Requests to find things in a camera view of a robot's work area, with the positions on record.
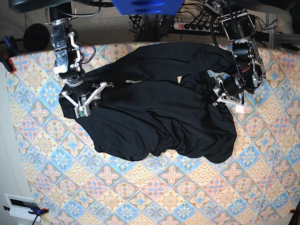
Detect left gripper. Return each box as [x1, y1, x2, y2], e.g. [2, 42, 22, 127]
[210, 75, 246, 105]

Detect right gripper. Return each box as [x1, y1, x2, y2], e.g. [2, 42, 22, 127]
[60, 81, 114, 108]

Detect black t-shirt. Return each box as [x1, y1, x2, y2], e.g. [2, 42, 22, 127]
[58, 42, 243, 164]

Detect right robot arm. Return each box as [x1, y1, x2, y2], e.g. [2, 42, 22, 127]
[9, 0, 113, 113]

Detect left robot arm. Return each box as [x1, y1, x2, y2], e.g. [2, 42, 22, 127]
[205, 0, 296, 106]

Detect black round stool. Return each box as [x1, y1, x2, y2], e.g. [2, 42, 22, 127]
[23, 23, 50, 52]

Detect white power strip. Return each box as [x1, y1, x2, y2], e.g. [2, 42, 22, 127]
[173, 22, 210, 32]

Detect blue orange clamp upper left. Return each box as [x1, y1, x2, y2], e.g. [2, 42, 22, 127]
[0, 36, 18, 74]

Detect blue orange clamp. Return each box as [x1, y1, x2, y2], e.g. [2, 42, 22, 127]
[0, 36, 18, 74]
[3, 206, 49, 225]

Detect patterned tablecloth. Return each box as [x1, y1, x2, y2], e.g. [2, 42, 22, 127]
[5, 48, 300, 225]

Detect blue orange clamp lower left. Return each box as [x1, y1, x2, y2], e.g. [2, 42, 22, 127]
[3, 206, 49, 225]

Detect white floor vent box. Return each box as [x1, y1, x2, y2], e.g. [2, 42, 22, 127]
[4, 193, 38, 222]

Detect orange clamp lower right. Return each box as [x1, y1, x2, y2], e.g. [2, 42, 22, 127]
[290, 208, 300, 214]

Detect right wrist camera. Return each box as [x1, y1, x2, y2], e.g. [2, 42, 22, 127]
[74, 105, 90, 119]

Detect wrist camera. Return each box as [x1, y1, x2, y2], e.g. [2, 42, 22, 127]
[74, 105, 90, 119]
[235, 105, 245, 114]

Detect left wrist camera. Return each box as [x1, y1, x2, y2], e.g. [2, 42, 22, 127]
[235, 105, 245, 114]

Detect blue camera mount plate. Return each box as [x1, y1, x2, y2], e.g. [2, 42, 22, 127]
[111, 0, 184, 15]

